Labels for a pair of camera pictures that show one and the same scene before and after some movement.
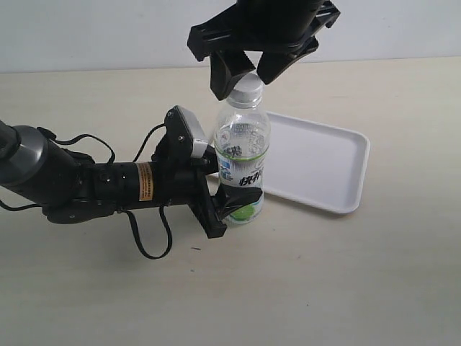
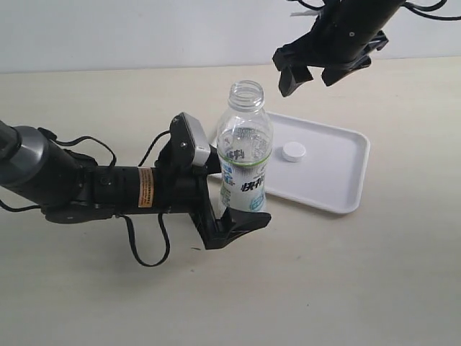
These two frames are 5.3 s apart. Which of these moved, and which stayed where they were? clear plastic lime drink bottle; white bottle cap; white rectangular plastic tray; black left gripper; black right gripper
Moved: white bottle cap; black left gripper; black right gripper
Stayed: clear plastic lime drink bottle; white rectangular plastic tray
